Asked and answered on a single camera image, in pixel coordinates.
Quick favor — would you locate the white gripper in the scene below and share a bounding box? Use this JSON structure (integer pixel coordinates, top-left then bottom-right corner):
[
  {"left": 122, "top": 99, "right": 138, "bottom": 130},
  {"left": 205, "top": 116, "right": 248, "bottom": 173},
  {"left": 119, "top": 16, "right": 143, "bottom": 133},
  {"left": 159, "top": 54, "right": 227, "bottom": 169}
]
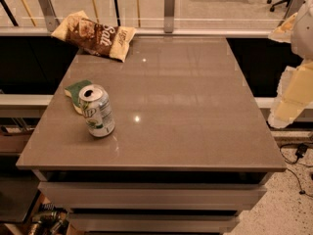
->
[{"left": 268, "top": 0, "right": 313, "bottom": 128}]

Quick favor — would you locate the green white 7up can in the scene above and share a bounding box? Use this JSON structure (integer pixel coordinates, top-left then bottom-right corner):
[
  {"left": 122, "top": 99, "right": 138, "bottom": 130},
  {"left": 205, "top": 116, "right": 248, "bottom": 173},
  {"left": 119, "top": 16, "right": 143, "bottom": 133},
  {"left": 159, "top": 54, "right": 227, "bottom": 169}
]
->
[{"left": 78, "top": 84, "right": 115, "bottom": 137}]

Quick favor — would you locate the brown chip bag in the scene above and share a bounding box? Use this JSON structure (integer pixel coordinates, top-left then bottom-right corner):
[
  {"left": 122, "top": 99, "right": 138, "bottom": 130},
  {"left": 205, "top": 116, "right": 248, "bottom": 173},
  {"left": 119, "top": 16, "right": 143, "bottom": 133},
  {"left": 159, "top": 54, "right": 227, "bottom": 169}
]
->
[{"left": 52, "top": 11, "right": 136, "bottom": 62}]

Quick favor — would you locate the green yellow sponge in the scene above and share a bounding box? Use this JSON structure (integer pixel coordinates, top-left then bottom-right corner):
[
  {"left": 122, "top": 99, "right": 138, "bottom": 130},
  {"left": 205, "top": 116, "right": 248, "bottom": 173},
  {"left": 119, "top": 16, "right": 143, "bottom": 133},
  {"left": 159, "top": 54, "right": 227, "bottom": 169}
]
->
[{"left": 65, "top": 79, "right": 92, "bottom": 115}]

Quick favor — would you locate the upper grey drawer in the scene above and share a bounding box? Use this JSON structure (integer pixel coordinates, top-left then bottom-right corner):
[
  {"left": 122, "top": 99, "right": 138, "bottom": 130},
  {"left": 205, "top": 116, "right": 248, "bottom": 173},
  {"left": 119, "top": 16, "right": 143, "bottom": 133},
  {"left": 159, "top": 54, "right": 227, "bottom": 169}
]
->
[{"left": 39, "top": 182, "right": 266, "bottom": 211}]

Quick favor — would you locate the grey drawer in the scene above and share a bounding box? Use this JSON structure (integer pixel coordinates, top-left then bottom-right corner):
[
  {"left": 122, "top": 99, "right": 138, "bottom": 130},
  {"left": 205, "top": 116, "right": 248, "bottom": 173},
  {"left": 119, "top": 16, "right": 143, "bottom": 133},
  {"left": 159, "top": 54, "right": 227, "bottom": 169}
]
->
[
  {"left": 68, "top": 213, "right": 239, "bottom": 233},
  {"left": 39, "top": 182, "right": 266, "bottom": 211}
]

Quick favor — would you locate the lower grey drawer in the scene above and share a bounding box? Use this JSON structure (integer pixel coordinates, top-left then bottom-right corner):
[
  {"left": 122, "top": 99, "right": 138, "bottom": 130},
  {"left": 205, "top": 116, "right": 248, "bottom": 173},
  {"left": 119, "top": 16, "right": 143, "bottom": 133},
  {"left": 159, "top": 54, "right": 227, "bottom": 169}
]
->
[{"left": 68, "top": 213, "right": 239, "bottom": 233}]

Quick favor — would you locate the right metal railing bracket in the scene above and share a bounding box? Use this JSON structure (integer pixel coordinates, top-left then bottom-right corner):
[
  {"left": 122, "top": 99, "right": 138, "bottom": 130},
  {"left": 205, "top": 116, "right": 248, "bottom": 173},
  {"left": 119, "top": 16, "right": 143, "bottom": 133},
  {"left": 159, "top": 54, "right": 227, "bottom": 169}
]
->
[{"left": 279, "top": 0, "right": 306, "bottom": 24}]

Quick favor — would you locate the metal railing bracket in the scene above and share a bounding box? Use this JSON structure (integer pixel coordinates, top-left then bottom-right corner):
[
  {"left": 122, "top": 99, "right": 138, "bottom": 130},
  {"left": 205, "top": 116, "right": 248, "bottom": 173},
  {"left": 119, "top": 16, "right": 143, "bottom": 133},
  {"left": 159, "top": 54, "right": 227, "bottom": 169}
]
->
[
  {"left": 38, "top": 0, "right": 60, "bottom": 32},
  {"left": 163, "top": 0, "right": 175, "bottom": 33},
  {"left": 279, "top": 0, "right": 306, "bottom": 24}
]

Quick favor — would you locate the black power adapter cable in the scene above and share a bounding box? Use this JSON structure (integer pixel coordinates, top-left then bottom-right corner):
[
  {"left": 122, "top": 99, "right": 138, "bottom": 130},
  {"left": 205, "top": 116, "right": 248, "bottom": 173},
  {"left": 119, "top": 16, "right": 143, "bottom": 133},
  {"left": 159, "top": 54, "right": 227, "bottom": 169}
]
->
[{"left": 279, "top": 142, "right": 313, "bottom": 198}]

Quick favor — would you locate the middle metal railing bracket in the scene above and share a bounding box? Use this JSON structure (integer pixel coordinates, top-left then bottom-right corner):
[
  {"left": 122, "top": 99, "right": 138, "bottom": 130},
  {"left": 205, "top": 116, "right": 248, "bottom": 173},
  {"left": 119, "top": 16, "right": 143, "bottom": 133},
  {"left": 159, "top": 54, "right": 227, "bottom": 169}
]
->
[{"left": 163, "top": 0, "right": 175, "bottom": 33}]

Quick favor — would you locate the left metal railing bracket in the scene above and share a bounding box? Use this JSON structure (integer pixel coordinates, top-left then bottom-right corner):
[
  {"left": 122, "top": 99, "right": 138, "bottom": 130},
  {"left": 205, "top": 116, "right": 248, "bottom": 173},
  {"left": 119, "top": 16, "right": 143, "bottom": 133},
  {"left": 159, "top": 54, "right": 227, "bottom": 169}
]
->
[{"left": 38, "top": 0, "right": 60, "bottom": 32}]

